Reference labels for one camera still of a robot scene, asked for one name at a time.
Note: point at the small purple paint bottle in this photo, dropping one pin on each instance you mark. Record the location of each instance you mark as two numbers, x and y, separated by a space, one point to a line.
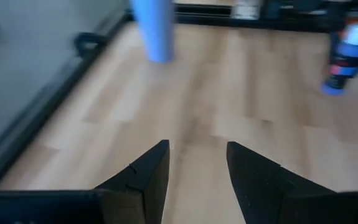
345 59

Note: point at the lavender plastic cup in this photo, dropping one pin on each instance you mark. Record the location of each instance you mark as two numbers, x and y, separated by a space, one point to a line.
157 31

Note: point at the black aluminium table frame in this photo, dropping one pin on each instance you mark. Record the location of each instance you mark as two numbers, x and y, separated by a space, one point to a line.
35 115

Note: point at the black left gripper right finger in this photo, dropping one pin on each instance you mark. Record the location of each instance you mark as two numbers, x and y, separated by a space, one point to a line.
266 196

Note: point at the black table clamp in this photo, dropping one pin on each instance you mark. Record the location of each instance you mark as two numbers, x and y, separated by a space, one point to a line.
88 42

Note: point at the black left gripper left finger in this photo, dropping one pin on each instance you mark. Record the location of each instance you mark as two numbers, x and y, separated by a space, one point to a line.
144 193

